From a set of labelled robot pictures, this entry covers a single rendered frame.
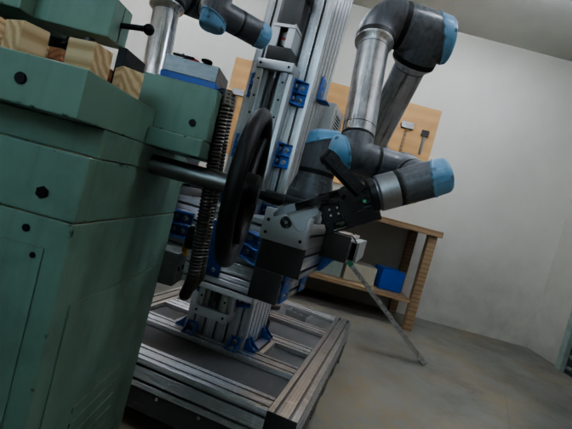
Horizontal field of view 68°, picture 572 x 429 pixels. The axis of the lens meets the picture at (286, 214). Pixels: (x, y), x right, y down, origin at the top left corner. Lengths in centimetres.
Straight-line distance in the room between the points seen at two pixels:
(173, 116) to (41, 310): 36
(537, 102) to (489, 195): 97
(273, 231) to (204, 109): 52
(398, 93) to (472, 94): 327
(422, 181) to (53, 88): 64
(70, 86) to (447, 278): 405
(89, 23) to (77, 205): 37
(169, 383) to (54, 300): 80
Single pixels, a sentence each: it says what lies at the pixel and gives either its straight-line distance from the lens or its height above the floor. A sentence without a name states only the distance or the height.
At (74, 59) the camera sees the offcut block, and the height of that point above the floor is 92.
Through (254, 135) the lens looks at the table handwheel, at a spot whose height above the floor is 89.
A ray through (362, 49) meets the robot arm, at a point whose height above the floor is 119.
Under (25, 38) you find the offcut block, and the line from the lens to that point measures 64.
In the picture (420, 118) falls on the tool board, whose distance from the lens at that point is 426.
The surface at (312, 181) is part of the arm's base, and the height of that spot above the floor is 88.
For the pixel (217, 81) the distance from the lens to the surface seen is 78.
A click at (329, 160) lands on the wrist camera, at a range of 86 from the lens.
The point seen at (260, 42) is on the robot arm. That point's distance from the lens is 135.
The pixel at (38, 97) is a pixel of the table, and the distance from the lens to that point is 59.
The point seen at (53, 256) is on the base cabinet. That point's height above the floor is 66.
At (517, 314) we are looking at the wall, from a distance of 471.
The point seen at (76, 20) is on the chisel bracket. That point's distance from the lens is 87.
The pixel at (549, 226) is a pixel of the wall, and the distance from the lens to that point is 472.
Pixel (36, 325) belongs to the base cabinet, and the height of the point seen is 57.
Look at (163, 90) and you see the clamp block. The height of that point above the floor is 93.
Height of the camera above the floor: 82
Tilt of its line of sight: 3 degrees down
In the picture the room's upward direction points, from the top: 15 degrees clockwise
